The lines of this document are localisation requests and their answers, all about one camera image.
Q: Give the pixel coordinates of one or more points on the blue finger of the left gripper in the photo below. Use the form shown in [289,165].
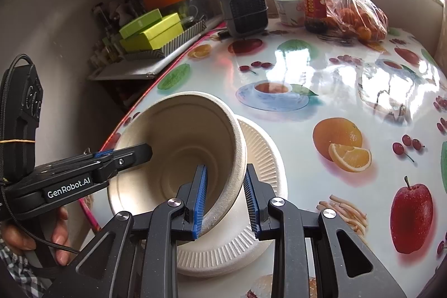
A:
[123,159]
[101,154]

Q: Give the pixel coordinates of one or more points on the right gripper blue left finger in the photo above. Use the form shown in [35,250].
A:
[177,220]

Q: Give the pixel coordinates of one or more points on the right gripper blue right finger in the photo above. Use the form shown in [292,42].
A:
[275,218]

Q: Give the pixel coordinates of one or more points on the white foam plate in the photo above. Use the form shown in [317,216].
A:
[231,245]

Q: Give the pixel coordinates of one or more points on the beige paper bowl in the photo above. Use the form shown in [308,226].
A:
[184,130]

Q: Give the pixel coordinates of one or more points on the checkered sleeve forearm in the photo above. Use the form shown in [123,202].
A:
[20,272]

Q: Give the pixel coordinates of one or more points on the person left hand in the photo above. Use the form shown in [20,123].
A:
[20,242]

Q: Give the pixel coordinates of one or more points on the grey side shelf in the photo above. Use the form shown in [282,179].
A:
[148,69]

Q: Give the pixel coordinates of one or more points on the upper lime green box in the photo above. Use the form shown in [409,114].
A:
[141,23]

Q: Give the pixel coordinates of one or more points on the lime green box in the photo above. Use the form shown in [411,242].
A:
[141,23]
[153,36]

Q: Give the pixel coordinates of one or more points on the fruit print tablecloth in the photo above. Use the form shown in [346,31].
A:
[357,128]

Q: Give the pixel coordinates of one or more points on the lower lime green box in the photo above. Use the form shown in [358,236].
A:
[153,36]

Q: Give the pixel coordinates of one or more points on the black white patterned box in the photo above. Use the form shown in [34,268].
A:
[169,48]

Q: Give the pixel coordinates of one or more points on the grey portable fan heater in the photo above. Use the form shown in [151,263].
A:
[244,17]

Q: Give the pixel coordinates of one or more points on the white instant noodle cup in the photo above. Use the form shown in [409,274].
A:
[291,12]

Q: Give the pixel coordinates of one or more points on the red label sauce jar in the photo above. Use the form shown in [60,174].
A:
[315,16]

